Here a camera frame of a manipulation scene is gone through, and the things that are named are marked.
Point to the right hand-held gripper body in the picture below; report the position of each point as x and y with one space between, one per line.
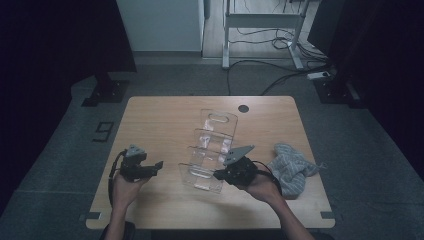
241 171

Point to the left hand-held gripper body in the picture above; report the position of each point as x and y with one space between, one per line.
133 168

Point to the clear acrylic divided organizer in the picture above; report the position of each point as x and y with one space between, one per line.
210 153

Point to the grey striped cloth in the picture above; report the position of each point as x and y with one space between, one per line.
291 171

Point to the person's left hand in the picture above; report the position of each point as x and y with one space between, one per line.
128 191

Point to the person's right hand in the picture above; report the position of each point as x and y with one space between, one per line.
265 190

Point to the black round table grommet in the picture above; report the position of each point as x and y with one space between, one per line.
243 108

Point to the black stand base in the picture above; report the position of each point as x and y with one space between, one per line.
336 93
108 91

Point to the white power strip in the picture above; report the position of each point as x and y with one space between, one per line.
318 75

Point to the dark curtain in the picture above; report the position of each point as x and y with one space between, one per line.
383 66
50 66

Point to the white cabinet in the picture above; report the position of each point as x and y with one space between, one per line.
160 23

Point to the white metal desk frame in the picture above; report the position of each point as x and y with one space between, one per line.
263 20

